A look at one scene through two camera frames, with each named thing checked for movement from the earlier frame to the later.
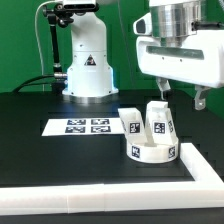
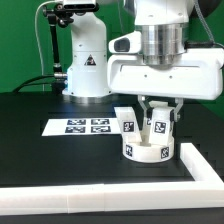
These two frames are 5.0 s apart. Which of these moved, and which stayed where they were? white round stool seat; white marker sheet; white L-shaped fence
Moved: white round stool seat
Stayed: white marker sheet; white L-shaped fence
